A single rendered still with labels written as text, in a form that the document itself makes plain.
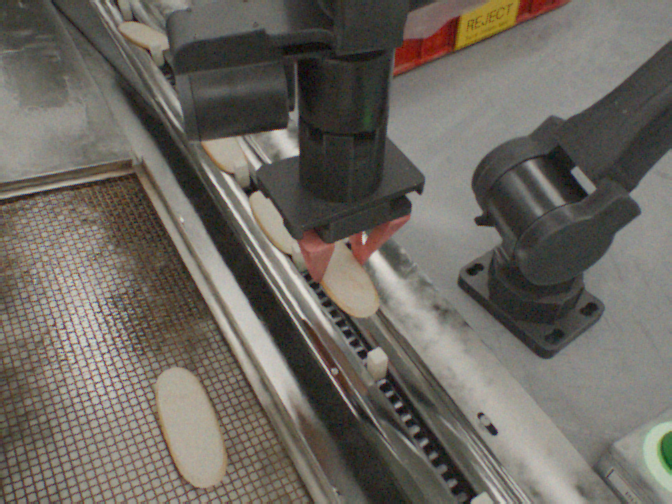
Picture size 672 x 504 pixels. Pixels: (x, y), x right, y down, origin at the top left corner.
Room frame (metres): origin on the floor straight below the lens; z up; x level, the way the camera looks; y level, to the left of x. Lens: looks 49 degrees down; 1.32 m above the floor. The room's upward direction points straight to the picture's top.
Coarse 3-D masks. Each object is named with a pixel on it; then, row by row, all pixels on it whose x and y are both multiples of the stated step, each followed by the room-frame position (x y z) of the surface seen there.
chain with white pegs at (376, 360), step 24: (120, 0) 0.89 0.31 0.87; (168, 72) 0.75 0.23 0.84; (240, 168) 0.52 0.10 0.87; (336, 312) 0.35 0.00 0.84; (360, 360) 0.30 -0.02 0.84; (384, 360) 0.28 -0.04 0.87; (384, 384) 0.27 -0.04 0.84; (408, 408) 0.25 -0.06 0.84; (432, 456) 0.21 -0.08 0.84; (456, 480) 0.19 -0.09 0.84
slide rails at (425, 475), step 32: (128, 0) 0.92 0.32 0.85; (160, 32) 0.83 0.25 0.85; (256, 160) 0.55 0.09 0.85; (256, 224) 0.45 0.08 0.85; (288, 288) 0.37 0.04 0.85; (320, 320) 0.33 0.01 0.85; (352, 352) 0.30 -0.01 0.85; (384, 352) 0.30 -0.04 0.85; (352, 384) 0.27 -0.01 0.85; (416, 384) 0.27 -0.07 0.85; (384, 416) 0.24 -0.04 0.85; (448, 416) 0.24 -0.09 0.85; (416, 448) 0.21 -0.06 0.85; (448, 448) 0.21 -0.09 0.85; (416, 480) 0.19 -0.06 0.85; (480, 480) 0.19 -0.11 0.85
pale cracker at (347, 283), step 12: (336, 252) 0.34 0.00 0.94; (348, 252) 0.34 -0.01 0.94; (336, 264) 0.32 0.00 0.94; (348, 264) 0.32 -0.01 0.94; (360, 264) 0.33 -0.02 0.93; (324, 276) 0.31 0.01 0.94; (336, 276) 0.31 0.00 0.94; (348, 276) 0.31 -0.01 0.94; (360, 276) 0.31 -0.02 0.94; (324, 288) 0.30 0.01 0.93; (336, 288) 0.30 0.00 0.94; (348, 288) 0.30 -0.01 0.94; (360, 288) 0.30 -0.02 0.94; (372, 288) 0.30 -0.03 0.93; (336, 300) 0.29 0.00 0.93; (348, 300) 0.29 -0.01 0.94; (360, 300) 0.29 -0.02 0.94; (372, 300) 0.29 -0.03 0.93; (348, 312) 0.28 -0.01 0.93; (360, 312) 0.28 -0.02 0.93; (372, 312) 0.28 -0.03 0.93
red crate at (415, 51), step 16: (224, 0) 0.96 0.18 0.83; (528, 0) 0.92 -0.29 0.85; (544, 0) 0.94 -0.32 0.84; (560, 0) 0.96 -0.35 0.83; (528, 16) 0.91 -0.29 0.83; (448, 32) 0.82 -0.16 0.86; (400, 48) 0.77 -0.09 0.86; (416, 48) 0.79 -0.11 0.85; (432, 48) 0.81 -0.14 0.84; (448, 48) 0.82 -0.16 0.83; (400, 64) 0.77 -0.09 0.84; (416, 64) 0.78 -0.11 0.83
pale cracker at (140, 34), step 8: (128, 24) 0.84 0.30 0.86; (136, 24) 0.84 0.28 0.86; (120, 32) 0.82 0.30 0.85; (128, 32) 0.82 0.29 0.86; (136, 32) 0.81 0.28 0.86; (144, 32) 0.81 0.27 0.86; (152, 32) 0.81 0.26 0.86; (136, 40) 0.80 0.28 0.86; (144, 40) 0.79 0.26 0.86; (152, 40) 0.79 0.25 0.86; (160, 40) 0.80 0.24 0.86; (168, 48) 0.79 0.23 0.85
